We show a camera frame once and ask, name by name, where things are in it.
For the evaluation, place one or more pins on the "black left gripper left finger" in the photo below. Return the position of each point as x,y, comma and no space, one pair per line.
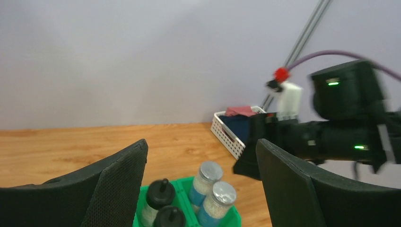
102,194

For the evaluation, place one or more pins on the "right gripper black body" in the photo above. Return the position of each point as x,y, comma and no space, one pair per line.
317,141

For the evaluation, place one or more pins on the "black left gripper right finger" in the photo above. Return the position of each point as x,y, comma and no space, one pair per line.
300,194

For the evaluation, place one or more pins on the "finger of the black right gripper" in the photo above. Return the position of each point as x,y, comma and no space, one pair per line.
247,164

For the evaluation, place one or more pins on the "black-spout seasoning jar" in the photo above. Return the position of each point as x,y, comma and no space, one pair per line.
170,216
159,194

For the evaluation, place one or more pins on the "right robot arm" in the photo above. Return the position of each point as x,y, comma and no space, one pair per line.
351,91

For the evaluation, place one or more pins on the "white perforated plastic basket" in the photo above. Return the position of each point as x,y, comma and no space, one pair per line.
230,141

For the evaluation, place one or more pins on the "silver-lid jar in bin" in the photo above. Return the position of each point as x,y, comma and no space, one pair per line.
209,173

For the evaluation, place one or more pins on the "dark blue folded cloth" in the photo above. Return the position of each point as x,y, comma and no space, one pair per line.
238,124

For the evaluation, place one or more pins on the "pink folded cloth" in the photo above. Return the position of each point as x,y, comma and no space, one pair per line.
240,110

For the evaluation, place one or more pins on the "green three-compartment plastic bin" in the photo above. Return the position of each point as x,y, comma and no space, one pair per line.
182,187

